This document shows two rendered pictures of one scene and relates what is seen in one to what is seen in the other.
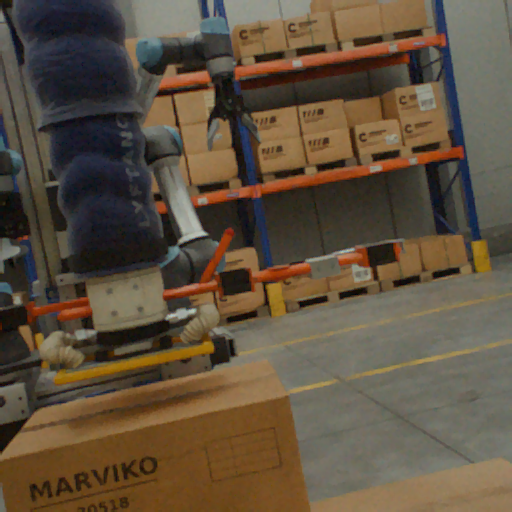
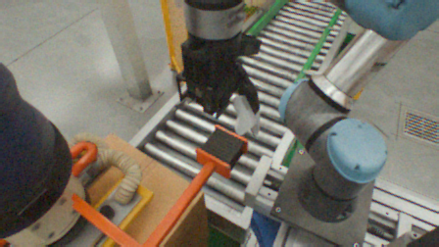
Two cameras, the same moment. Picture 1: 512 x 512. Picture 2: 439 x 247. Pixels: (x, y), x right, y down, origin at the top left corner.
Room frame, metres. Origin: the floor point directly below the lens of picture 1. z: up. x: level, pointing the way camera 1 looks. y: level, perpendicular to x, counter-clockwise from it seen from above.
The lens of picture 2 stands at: (2.17, 0.38, 1.69)
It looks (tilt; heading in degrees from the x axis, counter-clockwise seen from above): 50 degrees down; 129
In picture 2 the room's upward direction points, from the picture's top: straight up
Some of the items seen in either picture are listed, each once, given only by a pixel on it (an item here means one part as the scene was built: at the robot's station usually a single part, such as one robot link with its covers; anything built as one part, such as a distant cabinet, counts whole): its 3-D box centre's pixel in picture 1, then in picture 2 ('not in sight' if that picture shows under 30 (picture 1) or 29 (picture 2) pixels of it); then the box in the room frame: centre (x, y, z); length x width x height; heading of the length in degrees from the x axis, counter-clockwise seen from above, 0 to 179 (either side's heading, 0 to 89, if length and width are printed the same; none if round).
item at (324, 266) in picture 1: (322, 267); not in sight; (1.78, -0.14, 1.17); 0.07 x 0.07 x 0.04; 6
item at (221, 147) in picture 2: (16, 315); (221, 151); (1.96, 0.65, 1.18); 0.09 x 0.08 x 0.05; 6
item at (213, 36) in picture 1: (215, 40); not in sight; (2.13, 0.01, 1.82); 0.09 x 0.08 x 0.11; 37
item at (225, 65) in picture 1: (222, 68); not in sight; (2.13, 0.01, 1.74); 0.08 x 0.08 x 0.05
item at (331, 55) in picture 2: not in sight; (321, 75); (1.82, 1.89, 0.50); 2.31 x 0.05 x 0.19; 99
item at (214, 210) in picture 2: not in sight; (176, 189); (1.68, 0.68, 0.58); 0.70 x 0.03 x 0.06; 9
